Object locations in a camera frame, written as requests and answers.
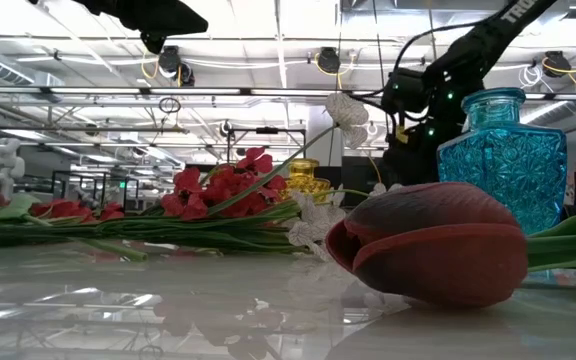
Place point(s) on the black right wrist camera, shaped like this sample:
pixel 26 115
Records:
pixel 403 90

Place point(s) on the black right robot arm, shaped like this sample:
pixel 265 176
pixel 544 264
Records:
pixel 483 45

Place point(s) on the amber glass vase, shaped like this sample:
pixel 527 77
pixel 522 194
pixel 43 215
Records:
pixel 305 170

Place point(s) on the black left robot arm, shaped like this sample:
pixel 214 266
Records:
pixel 158 17

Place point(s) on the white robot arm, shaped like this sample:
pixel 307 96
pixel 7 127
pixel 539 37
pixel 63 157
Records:
pixel 3 160

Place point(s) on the blue glass vase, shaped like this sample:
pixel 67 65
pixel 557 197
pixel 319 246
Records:
pixel 503 165

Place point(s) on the pink-red flower bunch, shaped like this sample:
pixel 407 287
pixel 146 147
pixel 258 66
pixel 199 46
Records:
pixel 228 190
pixel 68 209

